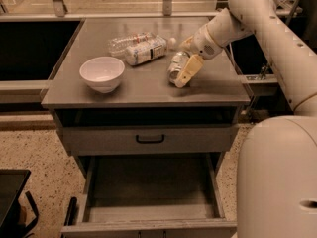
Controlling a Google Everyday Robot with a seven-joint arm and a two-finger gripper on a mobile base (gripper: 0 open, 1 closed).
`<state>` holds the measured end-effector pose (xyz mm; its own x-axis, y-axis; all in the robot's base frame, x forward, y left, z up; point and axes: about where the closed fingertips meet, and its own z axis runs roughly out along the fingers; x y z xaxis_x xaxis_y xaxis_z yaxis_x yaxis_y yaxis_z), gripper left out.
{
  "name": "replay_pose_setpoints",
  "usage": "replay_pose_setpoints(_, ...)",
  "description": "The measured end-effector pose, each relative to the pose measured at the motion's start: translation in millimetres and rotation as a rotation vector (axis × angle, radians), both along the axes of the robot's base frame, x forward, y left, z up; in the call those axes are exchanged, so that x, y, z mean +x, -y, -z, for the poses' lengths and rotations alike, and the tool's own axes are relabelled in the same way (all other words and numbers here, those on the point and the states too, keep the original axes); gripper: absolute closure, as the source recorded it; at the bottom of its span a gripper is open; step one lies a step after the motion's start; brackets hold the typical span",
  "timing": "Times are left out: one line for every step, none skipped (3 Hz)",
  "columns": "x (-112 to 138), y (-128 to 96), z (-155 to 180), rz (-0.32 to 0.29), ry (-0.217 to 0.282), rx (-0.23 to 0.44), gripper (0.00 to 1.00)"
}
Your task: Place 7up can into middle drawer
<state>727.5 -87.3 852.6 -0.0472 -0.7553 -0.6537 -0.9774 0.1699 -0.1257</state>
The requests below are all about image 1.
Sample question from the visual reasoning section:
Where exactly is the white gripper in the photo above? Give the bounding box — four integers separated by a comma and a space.
174, 25, 223, 88

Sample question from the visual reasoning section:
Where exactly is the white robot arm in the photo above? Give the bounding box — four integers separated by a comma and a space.
175, 0, 317, 238

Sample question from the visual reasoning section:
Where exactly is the grey metal drawer cabinet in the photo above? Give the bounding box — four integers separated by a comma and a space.
40, 16, 252, 238

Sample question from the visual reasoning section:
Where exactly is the closed grey top drawer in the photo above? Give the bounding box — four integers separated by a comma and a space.
59, 125, 238, 156

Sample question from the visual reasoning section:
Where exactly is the open grey middle drawer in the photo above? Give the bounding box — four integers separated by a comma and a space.
61, 154, 237, 238

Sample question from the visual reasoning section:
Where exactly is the white labelled plastic bottle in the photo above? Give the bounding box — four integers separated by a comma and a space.
124, 36, 176, 66

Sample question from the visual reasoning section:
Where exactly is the clear empty plastic bottle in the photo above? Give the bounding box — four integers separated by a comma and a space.
108, 32, 155, 57

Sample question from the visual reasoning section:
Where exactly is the metal rod with clamp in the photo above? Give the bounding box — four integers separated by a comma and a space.
258, 64, 269, 80

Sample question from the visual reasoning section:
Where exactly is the white ceramic bowl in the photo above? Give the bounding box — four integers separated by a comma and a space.
79, 57, 125, 93

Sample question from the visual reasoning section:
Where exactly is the black side table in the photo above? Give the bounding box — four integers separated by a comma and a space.
0, 169, 39, 238

